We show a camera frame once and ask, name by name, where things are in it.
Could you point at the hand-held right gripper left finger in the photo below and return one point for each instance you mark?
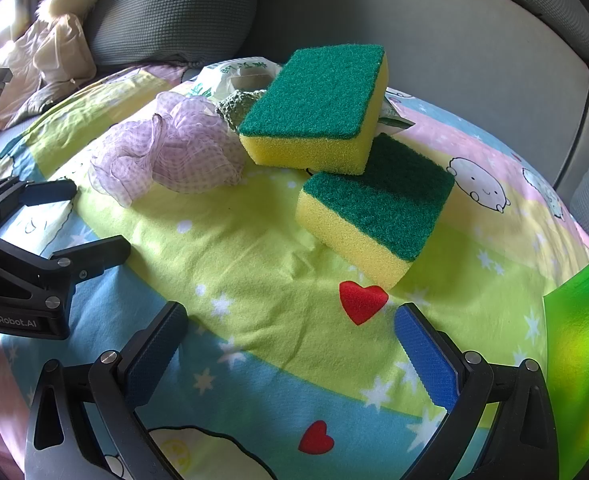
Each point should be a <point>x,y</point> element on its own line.
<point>157,355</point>

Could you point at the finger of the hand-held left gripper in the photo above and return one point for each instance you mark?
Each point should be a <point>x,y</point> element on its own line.
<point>99,255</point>
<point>49,192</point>

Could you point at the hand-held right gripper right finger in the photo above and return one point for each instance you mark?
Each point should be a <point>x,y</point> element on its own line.
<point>427,355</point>

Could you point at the purple mesh bath pouf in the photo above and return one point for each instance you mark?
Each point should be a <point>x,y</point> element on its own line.
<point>189,155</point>

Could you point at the yellow and green sponge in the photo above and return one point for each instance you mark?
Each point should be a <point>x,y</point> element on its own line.
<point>314,90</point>
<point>374,210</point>

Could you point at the green cardboard box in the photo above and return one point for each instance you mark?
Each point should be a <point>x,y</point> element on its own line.
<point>584,360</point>

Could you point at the green knit scrubber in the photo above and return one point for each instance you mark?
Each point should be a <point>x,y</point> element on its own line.
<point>234,107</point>

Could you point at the beige fur-trimmed jacket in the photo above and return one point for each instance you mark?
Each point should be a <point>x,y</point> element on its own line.
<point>59,55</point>

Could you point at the printed pastel blanket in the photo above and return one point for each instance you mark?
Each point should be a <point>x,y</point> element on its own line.
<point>254,240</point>

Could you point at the grey textured pillow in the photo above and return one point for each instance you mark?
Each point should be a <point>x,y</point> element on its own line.
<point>174,10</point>

